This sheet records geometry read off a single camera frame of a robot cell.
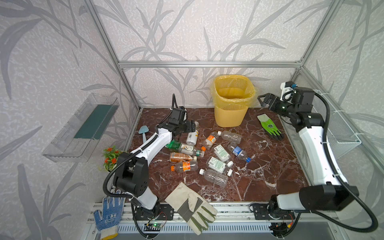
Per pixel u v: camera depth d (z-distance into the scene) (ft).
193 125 2.64
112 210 2.45
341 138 2.01
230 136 3.17
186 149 2.99
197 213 2.37
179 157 2.90
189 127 2.59
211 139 3.15
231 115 3.33
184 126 2.53
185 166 2.77
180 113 2.25
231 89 3.55
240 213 2.47
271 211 2.21
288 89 2.06
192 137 3.16
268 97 2.07
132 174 1.45
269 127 3.54
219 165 2.84
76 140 2.13
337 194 1.25
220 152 3.00
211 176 2.64
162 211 2.40
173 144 3.16
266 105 2.13
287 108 1.93
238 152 2.97
